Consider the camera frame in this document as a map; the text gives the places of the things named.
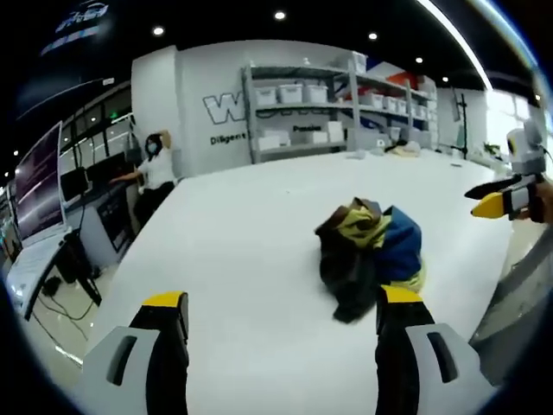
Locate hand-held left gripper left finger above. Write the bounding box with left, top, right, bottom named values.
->
left=71, top=291, right=192, bottom=415

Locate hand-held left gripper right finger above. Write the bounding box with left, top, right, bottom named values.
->
left=373, top=284, right=505, bottom=415

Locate multicoloured garment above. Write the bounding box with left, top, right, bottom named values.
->
left=314, top=196, right=429, bottom=323

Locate person's right hand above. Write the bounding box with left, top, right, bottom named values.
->
left=516, top=179, right=553, bottom=224

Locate black tripod stand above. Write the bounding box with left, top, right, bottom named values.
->
left=451, top=92, right=474, bottom=162

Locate beige cloth pile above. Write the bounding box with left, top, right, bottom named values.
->
left=385, top=138, right=423, bottom=157

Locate long ceiling light strip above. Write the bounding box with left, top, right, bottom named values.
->
left=416, top=0, right=496, bottom=90

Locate dark reception counter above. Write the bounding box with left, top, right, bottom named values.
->
left=79, top=150, right=142, bottom=260

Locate white computer desk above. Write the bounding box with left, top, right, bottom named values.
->
left=3, top=228, right=75, bottom=322

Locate grey metal shelf rack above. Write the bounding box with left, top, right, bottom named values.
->
left=240, top=54, right=438, bottom=164

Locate black computer monitor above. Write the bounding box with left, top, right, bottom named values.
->
left=60, top=167, right=90, bottom=204

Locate large curved display screen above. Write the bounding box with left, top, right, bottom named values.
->
left=12, top=120, right=73, bottom=246

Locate row of white storage boxes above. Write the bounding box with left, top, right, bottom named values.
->
left=254, top=51, right=435, bottom=122

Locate black desk leg frame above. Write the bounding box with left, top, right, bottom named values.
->
left=54, top=231, right=104, bottom=307

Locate black floor cable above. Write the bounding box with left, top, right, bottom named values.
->
left=30, top=276, right=90, bottom=354

